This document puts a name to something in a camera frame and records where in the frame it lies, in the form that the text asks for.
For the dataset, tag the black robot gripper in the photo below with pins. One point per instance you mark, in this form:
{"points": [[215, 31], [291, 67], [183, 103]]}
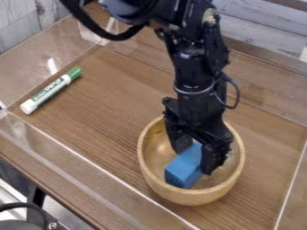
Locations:
{"points": [[194, 117]]}

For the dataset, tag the green white marker pen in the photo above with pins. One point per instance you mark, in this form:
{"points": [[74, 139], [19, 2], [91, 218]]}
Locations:
{"points": [[54, 88]]}

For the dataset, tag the black metal table leg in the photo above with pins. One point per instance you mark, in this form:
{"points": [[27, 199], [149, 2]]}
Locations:
{"points": [[38, 197]]}

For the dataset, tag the blue rectangular block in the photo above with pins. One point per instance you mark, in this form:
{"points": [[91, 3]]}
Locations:
{"points": [[182, 172]]}

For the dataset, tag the brown wooden bowl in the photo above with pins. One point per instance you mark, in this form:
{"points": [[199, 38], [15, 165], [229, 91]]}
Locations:
{"points": [[155, 154]]}

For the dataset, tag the black base with bolt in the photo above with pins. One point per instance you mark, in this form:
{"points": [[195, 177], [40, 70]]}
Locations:
{"points": [[43, 220]]}

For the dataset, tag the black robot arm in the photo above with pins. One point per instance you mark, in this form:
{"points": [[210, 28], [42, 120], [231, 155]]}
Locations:
{"points": [[187, 25]]}

